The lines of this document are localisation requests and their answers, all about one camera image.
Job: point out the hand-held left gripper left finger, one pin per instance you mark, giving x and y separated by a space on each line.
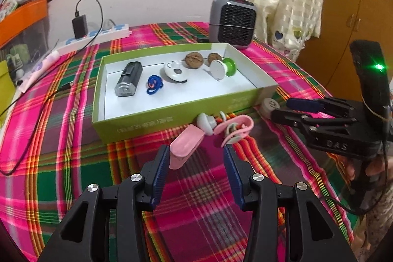
161 176

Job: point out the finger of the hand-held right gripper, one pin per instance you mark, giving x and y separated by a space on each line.
288 118
302 104

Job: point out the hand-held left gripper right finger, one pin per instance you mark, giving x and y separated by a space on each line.
233 179

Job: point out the grey round disc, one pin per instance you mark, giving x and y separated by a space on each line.
267 105

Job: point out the green and white cardboard box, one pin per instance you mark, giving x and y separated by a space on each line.
172 113

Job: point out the white green spool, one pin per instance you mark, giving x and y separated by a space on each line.
217 69

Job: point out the small brown walnut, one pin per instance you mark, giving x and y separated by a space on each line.
214 58

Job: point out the white round device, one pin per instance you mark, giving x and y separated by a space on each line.
175 74

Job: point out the black bike light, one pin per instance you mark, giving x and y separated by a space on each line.
129 77

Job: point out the large brown walnut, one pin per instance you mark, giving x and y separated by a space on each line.
194 60

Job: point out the person's right forearm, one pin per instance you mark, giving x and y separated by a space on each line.
379 219

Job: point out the person's right hand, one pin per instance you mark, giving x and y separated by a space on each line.
374 170

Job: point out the pink decorated hair clip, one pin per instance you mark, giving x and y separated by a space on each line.
239 122

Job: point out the white grey round piece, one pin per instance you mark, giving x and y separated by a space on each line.
205 124

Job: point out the brown wooden cabinet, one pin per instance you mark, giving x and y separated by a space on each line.
344 4

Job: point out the cream heart print curtain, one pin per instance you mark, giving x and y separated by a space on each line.
291 4

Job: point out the grey space heater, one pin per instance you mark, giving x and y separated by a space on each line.
236 22

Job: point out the white blue power strip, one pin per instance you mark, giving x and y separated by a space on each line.
104 33

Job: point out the white pink tube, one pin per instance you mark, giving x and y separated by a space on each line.
40 67

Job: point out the black power adapter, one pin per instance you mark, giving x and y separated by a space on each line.
80 26

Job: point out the lime green box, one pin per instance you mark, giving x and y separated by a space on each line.
6 87

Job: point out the orange lidded storage container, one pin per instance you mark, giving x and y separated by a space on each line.
24 15

